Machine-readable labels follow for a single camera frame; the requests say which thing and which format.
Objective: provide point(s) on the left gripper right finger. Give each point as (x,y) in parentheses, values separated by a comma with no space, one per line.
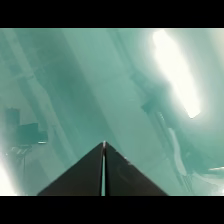
(128,178)

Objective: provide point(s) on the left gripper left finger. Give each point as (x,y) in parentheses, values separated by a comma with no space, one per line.
(85,176)

